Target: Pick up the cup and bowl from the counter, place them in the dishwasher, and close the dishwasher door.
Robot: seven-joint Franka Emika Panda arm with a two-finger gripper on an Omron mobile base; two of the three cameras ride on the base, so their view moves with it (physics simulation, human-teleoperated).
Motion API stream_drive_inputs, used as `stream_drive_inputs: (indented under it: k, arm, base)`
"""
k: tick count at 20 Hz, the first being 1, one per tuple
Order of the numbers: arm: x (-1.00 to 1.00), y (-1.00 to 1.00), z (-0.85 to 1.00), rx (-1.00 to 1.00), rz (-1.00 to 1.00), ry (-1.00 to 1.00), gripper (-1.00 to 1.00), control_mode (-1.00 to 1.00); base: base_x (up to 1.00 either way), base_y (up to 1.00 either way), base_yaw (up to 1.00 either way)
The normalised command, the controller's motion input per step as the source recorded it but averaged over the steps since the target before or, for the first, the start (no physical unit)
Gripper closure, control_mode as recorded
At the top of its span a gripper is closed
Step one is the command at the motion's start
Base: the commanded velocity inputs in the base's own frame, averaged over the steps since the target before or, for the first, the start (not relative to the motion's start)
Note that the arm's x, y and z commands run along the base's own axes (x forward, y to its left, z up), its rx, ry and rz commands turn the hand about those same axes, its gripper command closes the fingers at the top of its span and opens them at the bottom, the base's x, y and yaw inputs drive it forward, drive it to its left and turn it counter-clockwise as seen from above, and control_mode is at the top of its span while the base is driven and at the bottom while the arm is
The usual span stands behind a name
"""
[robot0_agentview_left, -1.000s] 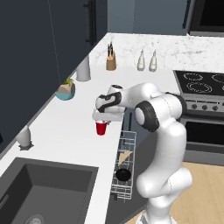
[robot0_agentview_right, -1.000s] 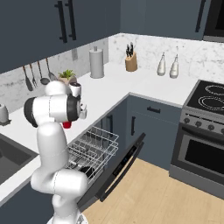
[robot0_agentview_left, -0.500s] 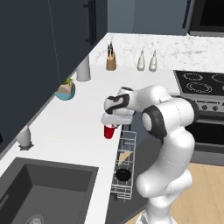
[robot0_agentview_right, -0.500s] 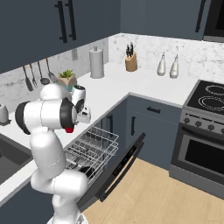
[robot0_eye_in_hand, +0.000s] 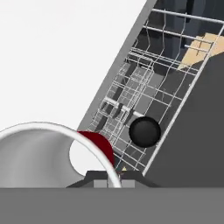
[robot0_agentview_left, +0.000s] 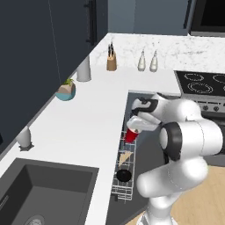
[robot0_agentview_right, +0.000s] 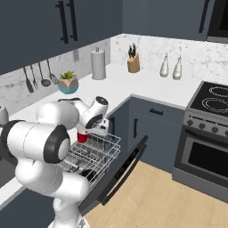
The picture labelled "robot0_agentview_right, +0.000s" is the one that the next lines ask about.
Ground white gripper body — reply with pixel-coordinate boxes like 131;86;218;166
95;118;110;137

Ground red cup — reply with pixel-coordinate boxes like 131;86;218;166
77;130;90;144

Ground dark dishwasher door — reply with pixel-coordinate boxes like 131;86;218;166
77;134;150;216

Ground black bowl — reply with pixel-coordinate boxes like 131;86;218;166
80;168;96;180

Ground dark blue lower cupboard door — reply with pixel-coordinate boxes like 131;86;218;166
128;112;183;175

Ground dark blue cupboard door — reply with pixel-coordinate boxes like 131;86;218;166
0;0;69;76
128;112;183;175
65;0;124;61

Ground dark blue upper cupboard door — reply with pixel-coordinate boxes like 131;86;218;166
0;0;69;76
65;0;124;61

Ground dark blue corner cupboard panel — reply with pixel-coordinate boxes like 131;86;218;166
106;97;132;167

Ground green plant in pot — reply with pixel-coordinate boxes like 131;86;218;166
57;69;80;95

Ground grey paper towel roll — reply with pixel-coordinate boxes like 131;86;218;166
90;46;107;81

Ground dark blue drawer front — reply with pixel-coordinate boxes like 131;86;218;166
129;96;186;126

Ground wooden knife block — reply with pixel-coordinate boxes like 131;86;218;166
126;43;141;74

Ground hanging dark spoon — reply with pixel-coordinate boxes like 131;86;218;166
45;58;60;86

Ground hanging dark ladle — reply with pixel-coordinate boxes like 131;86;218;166
37;61;52;87

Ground hanging dark fork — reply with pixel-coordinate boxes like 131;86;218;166
29;64;39;91

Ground white bottle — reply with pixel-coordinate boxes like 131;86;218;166
172;54;183;81
159;53;170;78

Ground hanging dark spatula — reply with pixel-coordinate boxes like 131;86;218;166
22;66;35;94

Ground steel stove with black hob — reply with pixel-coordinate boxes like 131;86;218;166
172;80;228;205

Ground dark grey sink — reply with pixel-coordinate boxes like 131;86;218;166
0;148;20;189

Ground dark blue lower cupboard front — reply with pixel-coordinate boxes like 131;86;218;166
0;187;58;228

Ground dark blue upper cupboard run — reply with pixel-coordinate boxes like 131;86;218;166
121;0;214;42

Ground black microwave oven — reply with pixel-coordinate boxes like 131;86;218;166
206;0;228;45

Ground white wire dishwasher rack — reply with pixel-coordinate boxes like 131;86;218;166
57;130;122;190

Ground black lower cupboard handle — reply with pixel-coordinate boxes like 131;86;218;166
133;118;139;139

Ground black drawer handle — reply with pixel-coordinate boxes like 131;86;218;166
149;108;165;117

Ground grey wall socket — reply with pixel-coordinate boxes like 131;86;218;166
72;49;80;62

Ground black bar cupboard handle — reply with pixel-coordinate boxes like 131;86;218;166
55;0;69;45
65;0;79;42

